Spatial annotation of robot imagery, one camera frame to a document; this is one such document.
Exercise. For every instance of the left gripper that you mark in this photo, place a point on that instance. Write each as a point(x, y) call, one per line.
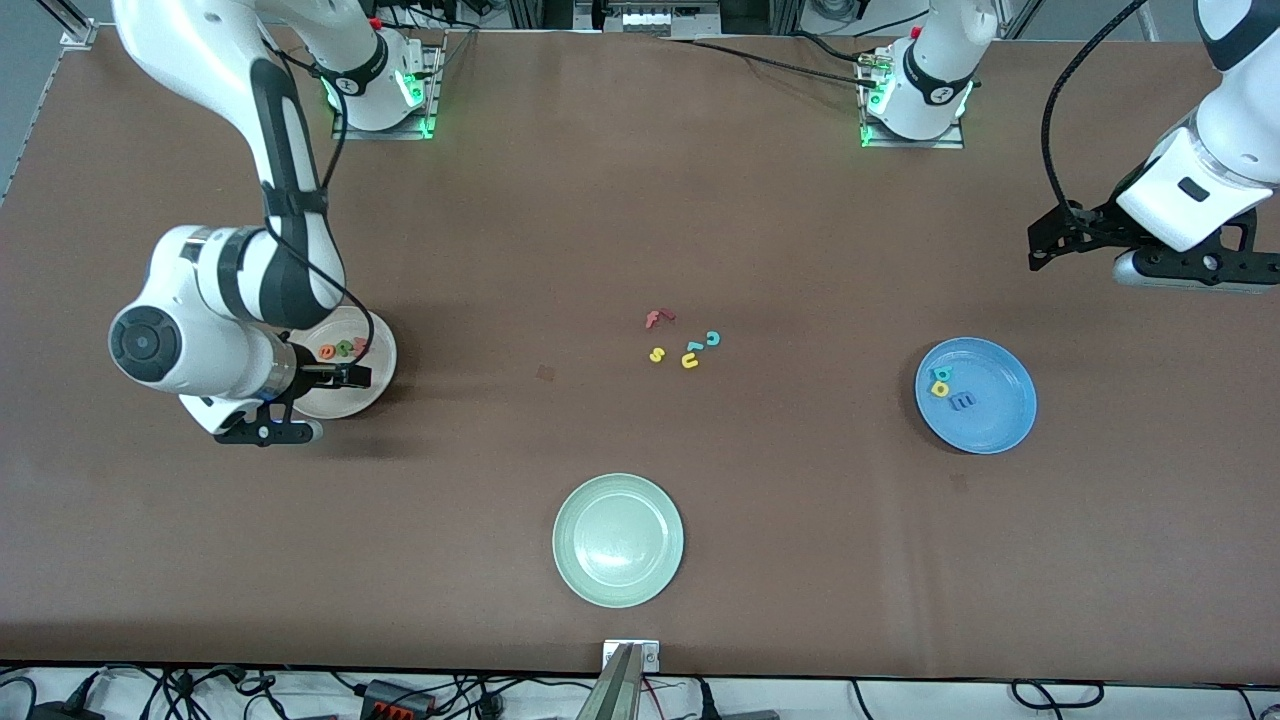
point(1098, 221)

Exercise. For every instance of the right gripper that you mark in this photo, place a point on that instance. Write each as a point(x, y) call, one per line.
point(303, 371)

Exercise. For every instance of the blue foam letter m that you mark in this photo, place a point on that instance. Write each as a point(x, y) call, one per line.
point(963, 401)

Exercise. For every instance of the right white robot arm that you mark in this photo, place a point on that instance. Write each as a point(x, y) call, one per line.
point(200, 40)

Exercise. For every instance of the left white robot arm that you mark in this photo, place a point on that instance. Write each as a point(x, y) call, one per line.
point(930, 90)

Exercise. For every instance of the brown plate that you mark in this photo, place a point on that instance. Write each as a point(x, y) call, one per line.
point(345, 405)

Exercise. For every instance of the blue plate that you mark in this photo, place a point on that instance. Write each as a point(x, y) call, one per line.
point(985, 420)

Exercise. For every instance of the pale green plate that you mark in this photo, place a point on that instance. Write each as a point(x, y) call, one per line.
point(618, 540)

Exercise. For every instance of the black red power strip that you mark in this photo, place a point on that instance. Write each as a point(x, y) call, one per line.
point(395, 700)

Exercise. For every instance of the black plug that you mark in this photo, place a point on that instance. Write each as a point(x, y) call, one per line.
point(60, 712)

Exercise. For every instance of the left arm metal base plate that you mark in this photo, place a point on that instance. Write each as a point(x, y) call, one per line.
point(945, 142)

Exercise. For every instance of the metal camera mast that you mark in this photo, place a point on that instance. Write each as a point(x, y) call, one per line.
point(620, 685)

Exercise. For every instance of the metal frame device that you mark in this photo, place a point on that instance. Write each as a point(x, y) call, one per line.
point(650, 15)

